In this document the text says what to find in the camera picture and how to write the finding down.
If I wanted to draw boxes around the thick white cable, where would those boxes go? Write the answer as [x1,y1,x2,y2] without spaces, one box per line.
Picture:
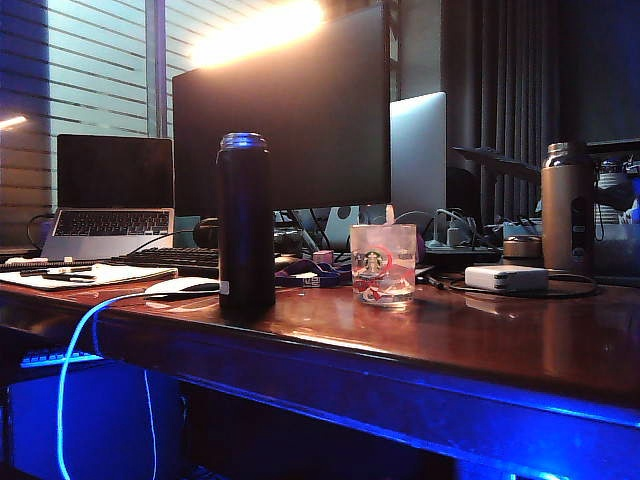
[55,291,151,480]

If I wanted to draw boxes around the silver upright screen back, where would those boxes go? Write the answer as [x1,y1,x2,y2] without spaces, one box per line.
[389,91,448,221]

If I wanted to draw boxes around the white computer mouse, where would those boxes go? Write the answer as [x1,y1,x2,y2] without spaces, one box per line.
[144,276,222,298]

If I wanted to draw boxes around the Starbucks glass cup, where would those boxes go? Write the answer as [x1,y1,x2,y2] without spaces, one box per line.
[349,223,418,307]

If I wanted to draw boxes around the blue lanyard strap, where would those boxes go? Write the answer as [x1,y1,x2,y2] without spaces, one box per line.
[274,260,352,290]

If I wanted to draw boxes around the large black computer monitor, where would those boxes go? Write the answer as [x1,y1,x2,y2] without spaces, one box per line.
[172,3,392,220]

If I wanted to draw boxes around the blue lit cabinet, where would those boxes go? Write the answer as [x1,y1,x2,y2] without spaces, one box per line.
[5,367,182,480]

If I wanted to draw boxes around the black thermos bottle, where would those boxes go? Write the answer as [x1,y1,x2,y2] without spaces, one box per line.
[215,131,277,310]

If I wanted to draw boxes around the thin black cable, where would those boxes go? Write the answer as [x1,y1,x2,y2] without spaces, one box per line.
[129,228,196,256]

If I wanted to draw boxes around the grey window post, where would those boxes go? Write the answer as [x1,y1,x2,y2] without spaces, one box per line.
[144,0,169,139]

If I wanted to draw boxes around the white ribbed container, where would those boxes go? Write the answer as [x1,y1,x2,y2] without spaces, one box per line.
[596,158,629,226]

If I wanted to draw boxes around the thin white cable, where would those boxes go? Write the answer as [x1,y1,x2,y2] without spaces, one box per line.
[143,368,159,480]

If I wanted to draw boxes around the white notepad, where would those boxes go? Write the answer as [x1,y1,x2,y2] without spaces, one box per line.
[0,262,180,292]

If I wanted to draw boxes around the horizontal window blinds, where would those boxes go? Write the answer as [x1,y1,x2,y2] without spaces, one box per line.
[0,0,281,251]

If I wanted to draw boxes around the blue lit keyboard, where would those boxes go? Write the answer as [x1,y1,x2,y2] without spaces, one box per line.
[19,348,104,370]

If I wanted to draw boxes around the black tilted panel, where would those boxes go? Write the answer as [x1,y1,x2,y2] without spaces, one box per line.
[449,145,543,184]

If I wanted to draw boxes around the white power strip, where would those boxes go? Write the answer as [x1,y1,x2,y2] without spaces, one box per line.
[423,238,503,256]

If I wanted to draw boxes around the open silver laptop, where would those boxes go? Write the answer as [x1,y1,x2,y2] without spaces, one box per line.
[40,133,176,262]

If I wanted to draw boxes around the white power adapter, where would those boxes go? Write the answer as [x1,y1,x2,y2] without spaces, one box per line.
[464,264,550,294]

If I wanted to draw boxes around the black keyboard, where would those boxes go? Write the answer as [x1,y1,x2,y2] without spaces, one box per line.
[106,246,221,277]

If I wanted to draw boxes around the bronze metal thermos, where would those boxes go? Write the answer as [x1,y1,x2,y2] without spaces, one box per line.
[540,141,596,274]

